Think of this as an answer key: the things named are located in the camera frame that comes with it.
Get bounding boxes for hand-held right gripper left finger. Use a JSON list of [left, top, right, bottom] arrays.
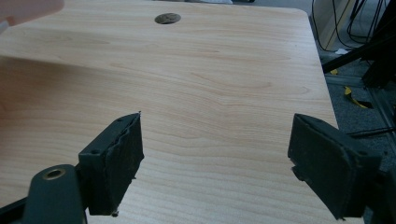
[[78, 111, 146, 217]]

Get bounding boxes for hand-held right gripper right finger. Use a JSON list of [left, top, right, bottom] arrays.
[[287, 113, 383, 220]]

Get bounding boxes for yellow tape strip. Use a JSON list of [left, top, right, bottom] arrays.
[[344, 86, 370, 109]]

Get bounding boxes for black metal stand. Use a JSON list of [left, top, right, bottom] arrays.
[[321, 0, 396, 89]]

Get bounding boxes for beige board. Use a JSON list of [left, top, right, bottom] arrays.
[[317, 0, 357, 49]]

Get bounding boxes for thin black cable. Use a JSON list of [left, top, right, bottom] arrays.
[[346, 126, 396, 138]]

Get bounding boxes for black cable bundle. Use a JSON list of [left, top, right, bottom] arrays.
[[311, 0, 389, 52]]

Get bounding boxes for round cable hole in table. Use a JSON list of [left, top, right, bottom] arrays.
[[154, 12, 182, 25]]

